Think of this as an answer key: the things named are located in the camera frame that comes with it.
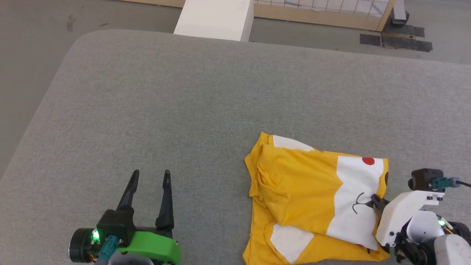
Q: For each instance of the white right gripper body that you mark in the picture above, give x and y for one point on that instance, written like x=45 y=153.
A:
x=401 y=211

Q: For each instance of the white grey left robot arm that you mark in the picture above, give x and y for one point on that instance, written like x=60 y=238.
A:
x=128 y=260

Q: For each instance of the grey fabric sofa seat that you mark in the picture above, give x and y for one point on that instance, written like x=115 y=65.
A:
x=184 y=110

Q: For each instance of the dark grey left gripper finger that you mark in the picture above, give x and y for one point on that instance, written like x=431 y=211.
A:
x=166 y=202
x=129 y=191

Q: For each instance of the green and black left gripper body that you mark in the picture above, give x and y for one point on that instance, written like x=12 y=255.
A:
x=151 y=244

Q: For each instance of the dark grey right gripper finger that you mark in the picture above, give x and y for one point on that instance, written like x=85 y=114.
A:
x=379 y=207
x=381 y=200

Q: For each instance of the black floor mat piece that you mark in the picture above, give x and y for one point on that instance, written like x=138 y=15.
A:
x=408 y=44
x=369 y=39
x=404 y=30

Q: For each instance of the white rectangular box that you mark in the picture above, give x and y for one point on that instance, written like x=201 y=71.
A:
x=215 y=18

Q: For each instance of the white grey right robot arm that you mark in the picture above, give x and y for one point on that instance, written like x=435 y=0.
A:
x=449 y=246

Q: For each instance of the grey metal panel stand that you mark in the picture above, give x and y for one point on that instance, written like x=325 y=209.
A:
x=399 y=13

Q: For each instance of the yellow and white printed t-shirt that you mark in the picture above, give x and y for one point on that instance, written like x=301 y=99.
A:
x=301 y=191

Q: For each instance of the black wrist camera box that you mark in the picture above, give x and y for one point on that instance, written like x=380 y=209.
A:
x=423 y=178

